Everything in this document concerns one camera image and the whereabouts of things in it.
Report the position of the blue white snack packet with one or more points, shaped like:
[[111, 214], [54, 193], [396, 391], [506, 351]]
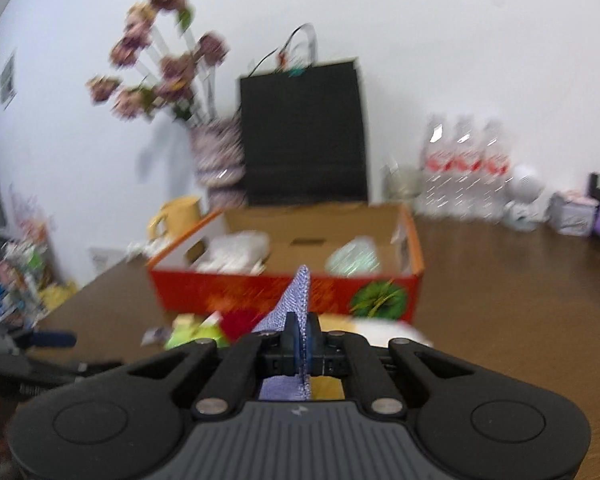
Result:
[[2, 305]]

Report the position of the white round toy figure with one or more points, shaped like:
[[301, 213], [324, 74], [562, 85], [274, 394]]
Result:
[[525, 195]]

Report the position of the red white patterned bag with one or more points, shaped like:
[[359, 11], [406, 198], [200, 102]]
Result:
[[30, 217]]

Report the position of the clear plastic container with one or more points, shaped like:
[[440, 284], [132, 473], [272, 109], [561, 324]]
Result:
[[232, 252]]

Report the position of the yellow white plush toy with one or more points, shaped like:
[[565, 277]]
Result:
[[390, 332]]

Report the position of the small crumpled wrapper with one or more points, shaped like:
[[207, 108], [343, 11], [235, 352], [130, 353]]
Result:
[[153, 337]]

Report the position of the yellow mug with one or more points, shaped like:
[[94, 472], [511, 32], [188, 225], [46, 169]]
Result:
[[180, 217]]

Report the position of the orange cardboard box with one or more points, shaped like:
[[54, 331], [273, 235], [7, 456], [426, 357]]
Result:
[[205, 290]]

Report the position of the black chair back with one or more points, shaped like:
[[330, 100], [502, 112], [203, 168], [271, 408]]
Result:
[[302, 135]]

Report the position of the red fluffy object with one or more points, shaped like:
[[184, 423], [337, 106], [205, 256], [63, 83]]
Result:
[[242, 324]]

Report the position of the yellow snack packet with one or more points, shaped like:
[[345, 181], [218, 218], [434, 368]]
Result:
[[57, 296]]

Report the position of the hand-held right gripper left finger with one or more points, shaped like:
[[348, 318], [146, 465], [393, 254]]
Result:
[[292, 349]]

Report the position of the purple knitted cloth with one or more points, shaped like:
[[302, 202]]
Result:
[[296, 295]]

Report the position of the small black object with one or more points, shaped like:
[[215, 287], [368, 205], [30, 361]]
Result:
[[597, 187]]

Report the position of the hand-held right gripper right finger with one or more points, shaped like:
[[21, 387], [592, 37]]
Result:
[[316, 349]]

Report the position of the wall vent grille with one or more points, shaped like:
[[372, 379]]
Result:
[[8, 80]]

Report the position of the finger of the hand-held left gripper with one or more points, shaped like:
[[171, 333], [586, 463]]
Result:
[[55, 339], [70, 371]]

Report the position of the green packet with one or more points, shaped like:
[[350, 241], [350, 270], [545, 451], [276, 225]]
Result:
[[195, 332]]

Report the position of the purple white ribbed vase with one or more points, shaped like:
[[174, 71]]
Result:
[[219, 155]]

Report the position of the small patterned box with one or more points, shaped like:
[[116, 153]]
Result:
[[572, 212]]

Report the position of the clear glass jar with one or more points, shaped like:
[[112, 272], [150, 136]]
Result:
[[401, 182]]

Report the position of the shrink-wrapped water bottle pack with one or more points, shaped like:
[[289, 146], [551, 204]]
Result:
[[462, 175]]

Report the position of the dried pink flower bouquet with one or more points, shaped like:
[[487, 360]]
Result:
[[172, 67]]

